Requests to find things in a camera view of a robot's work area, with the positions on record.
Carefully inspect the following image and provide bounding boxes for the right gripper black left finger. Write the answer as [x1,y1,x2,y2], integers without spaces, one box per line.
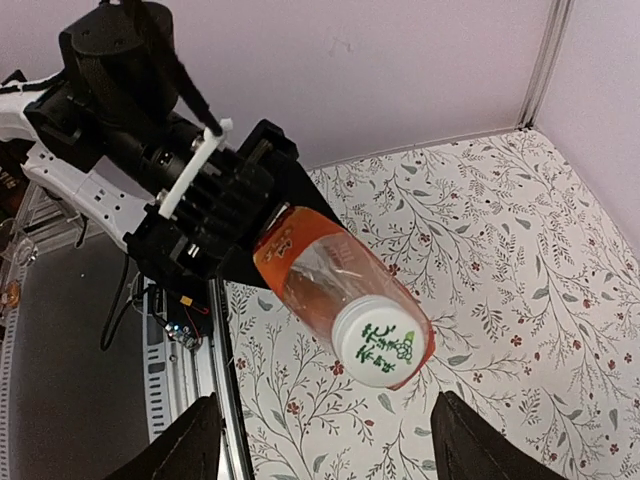
[105,393,222,480]

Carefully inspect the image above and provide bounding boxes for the front aluminium rail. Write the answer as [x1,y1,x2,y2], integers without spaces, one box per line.
[1,185,253,479]

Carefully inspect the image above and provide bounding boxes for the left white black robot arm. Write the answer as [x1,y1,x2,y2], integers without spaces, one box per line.
[1,1,334,298]

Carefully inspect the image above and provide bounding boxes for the white cap green characters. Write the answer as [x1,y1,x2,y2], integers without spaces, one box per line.
[331,295,434,390]

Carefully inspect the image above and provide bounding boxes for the slim red-label tea bottle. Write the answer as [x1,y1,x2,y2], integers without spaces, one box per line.
[253,207,435,364]

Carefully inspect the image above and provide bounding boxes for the floral patterned table mat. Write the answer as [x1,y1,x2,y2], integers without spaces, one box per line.
[227,130,639,479]

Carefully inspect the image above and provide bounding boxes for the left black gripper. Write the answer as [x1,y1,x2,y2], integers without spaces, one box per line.
[124,119,345,295]

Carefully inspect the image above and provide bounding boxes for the right aluminium frame post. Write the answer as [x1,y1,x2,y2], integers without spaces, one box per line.
[516,0,574,130]

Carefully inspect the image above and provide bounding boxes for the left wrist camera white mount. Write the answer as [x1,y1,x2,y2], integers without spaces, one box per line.
[158,118,233,219]

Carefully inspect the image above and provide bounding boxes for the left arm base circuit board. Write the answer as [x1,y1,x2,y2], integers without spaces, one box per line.
[99,259,211,351]

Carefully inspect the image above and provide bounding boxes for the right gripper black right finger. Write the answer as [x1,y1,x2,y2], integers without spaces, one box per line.
[430,391,563,480]

